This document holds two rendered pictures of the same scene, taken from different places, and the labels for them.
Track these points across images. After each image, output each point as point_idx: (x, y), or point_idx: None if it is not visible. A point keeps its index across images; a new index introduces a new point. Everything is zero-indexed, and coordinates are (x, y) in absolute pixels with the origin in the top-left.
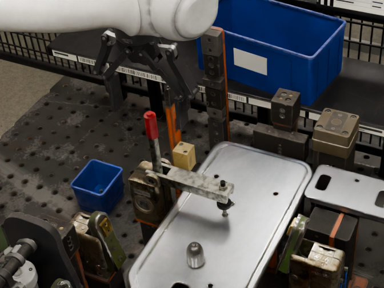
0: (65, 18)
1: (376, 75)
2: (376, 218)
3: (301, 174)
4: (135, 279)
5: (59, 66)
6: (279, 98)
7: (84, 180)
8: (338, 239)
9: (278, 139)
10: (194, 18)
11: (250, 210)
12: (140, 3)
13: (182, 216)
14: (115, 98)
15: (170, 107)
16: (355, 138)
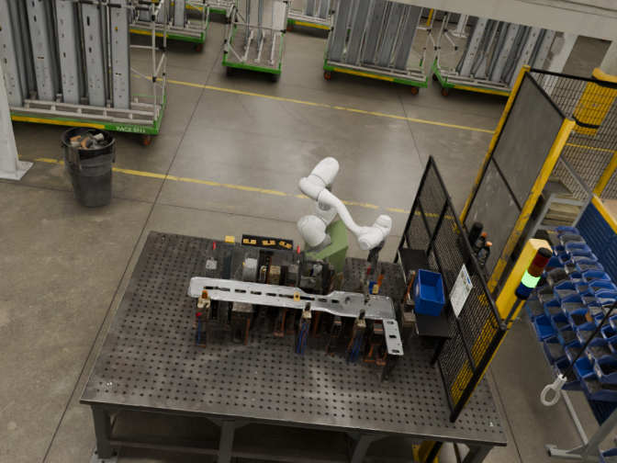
0: (349, 227)
1: (441, 325)
2: (385, 336)
3: (389, 317)
4: (334, 292)
5: None
6: (408, 300)
7: (372, 284)
8: (374, 331)
9: (400, 310)
10: (362, 244)
11: (369, 309)
12: (359, 235)
13: (358, 296)
14: (368, 258)
15: (380, 274)
16: (410, 325)
